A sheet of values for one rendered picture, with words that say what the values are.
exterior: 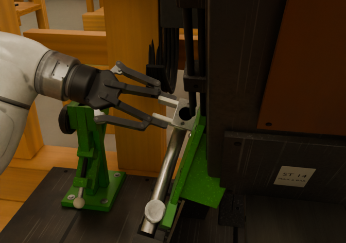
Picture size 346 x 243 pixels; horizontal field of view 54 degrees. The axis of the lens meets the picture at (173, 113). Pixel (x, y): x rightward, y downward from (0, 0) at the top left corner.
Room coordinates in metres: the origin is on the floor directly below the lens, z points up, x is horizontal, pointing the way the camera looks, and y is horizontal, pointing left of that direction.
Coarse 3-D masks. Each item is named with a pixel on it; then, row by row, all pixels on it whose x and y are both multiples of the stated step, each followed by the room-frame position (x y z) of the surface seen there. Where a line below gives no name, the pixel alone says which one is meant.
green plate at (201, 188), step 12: (204, 120) 0.46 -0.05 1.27; (192, 132) 0.51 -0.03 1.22; (204, 132) 0.46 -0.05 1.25; (192, 144) 0.45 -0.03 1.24; (204, 144) 0.45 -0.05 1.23; (192, 156) 0.45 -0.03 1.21; (204, 156) 0.45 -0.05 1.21; (180, 168) 0.49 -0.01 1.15; (192, 168) 0.46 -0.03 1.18; (204, 168) 0.45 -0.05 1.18; (180, 180) 0.45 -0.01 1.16; (192, 180) 0.46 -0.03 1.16; (204, 180) 0.45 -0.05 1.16; (216, 180) 0.45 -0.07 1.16; (180, 192) 0.45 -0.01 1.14; (192, 192) 0.46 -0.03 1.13; (204, 192) 0.45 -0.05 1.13; (216, 192) 0.45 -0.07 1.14; (204, 204) 0.45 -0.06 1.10; (216, 204) 0.45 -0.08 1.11
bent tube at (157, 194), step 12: (180, 108) 0.57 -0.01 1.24; (180, 120) 0.55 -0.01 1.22; (192, 120) 0.55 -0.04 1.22; (180, 132) 0.61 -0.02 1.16; (168, 144) 0.63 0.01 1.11; (180, 144) 0.62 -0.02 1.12; (168, 156) 0.61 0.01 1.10; (168, 168) 0.59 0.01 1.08; (168, 180) 0.58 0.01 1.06; (156, 192) 0.56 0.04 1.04; (144, 228) 0.50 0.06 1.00; (156, 228) 0.51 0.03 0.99
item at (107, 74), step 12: (84, 72) 0.60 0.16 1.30; (96, 72) 0.62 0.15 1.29; (108, 72) 0.62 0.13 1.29; (72, 84) 0.58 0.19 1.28; (84, 84) 0.58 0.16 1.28; (96, 84) 0.60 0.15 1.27; (72, 96) 0.58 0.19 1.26; (84, 96) 0.58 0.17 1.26; (96, 96) 0.59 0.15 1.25; (96, 108) 0.57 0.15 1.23
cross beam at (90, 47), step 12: (24, 36) 0.99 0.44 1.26; (36, 36) 0.99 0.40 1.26; (48, 36) 0.98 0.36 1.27; (60, 36) 0.98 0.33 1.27; (72, 36) 0.97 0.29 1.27; (84, 36) 0.96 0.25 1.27; (96, 36) 0.96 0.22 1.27; (180, 36) 0.95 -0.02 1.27; (60, 48) 0.98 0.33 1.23; (72, 48) 0.97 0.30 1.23; (84, 48) 0.96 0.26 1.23; (96, 48) 0.96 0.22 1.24; (180, 48) 0.92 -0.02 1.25; (84, 60) 0.96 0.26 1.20; (96, 60) 0.96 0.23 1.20; (180, 60) 0.92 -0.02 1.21
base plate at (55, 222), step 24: (72, 168) 0.83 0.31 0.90; (48, 192) 0.73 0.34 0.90; (120, 192) 0.73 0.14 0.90; (144, 192) 0.73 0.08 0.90; (24, 216) 0.64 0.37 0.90; (48, 216) 0.64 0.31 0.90; (72, 216) 0.64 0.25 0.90; (96, 216) 0.64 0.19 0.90; (120, 216) 0.64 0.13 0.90; (216, 216) 0.64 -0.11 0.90; (0, 240) 0.56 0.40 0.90; (24, 240) 0.56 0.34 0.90; (48, 240) 0.56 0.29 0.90; (72, 240) 0.56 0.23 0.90; (96, 240) 0.56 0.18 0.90; (120, 240) 0.56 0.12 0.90; (192, 240) 0.56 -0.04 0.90; (216, 240) 0.56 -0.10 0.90; (240, 240) 0.56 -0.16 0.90
